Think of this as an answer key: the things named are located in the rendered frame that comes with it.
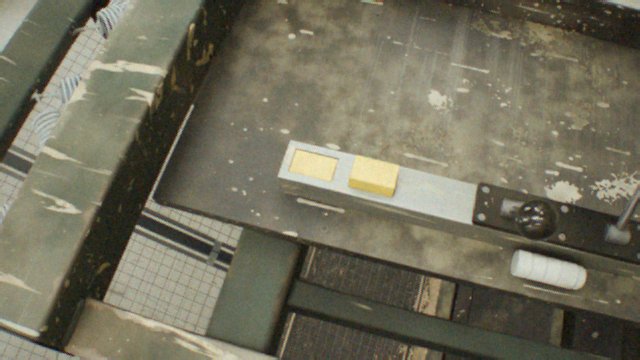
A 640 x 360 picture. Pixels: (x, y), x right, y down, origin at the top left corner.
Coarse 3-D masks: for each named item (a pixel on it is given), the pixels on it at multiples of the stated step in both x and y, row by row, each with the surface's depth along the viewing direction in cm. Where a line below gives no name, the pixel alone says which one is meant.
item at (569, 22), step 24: (456, 0) 74; (480, 0) 73; (504, 0) 72; (528, 0) 70; (552, 0) 69; (576, 0) 68; (600, 0) 66; (624, 0) 66; (552, 24) 73; (576, 24) 71; (600, 24) 70; (624, 24) 68
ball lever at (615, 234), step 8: (632, 200) 50; (632, 208) 51; (624, 216) 52; (608, 224) 53; (616, 224) 53; (624, 224) 52; (608, 232) 53; (616, 232) 52; (624, 232) 52; (608, 240) 53; (616, 240) 53; (624, 240) 52
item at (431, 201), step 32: (288, 160) 59; (352, 160) 59; (288, 192) 61; (320, 192) 59; (352, 192) 57; (416, 192) 57; (448, 192) 57; (416, 224) 59; (448, 224) 57; (544, 256) 57; (576, 256) 55
